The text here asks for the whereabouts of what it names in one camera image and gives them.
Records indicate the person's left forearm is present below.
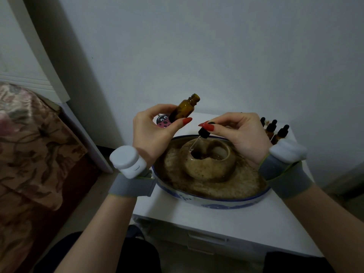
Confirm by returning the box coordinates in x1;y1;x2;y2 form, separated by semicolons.
53;193;137;273

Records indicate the person's right hand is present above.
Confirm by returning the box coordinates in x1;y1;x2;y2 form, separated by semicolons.
198;112;272;169

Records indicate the blue and white oval dish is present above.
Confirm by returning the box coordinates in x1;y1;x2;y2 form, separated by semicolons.
151;135;271;209

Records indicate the floral bedspread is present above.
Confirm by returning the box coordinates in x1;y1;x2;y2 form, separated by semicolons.
0;82;89;273

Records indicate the pink ladybug toy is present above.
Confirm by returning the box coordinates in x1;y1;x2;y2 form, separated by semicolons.
156;114;171;129

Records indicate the white door frame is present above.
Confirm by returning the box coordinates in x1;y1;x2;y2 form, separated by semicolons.
5;0;115;174

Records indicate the brown stone base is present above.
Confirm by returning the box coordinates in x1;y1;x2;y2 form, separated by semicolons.
162;137;268;200

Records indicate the person's left hand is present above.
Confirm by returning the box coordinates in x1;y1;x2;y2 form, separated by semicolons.
133;104;193;169

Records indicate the amber glass bottle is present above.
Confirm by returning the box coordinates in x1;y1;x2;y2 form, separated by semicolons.
169;93;201;123

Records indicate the person's right leg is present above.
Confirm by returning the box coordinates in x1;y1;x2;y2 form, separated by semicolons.
262;251;337;273

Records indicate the white drawer handle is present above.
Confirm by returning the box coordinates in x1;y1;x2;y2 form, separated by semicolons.
187;231;230;245

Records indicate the white cabinet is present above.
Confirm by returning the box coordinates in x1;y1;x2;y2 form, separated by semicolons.
132;112;325;264

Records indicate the grey wristband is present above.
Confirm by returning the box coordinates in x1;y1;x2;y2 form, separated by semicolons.
108;168;156;198
258;153;315;199

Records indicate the white wrist tracker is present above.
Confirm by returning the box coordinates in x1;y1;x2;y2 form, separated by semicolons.
109;146;148;180
268;138;308;162

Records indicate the black dropper with glass pipette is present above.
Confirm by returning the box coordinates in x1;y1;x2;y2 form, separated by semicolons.
188;127;211;153

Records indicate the brown ceramic ring vessel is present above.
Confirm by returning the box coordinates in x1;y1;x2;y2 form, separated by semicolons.
179;138;237;184

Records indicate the person's right forearm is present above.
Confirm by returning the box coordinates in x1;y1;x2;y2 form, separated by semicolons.
282;183;364;273

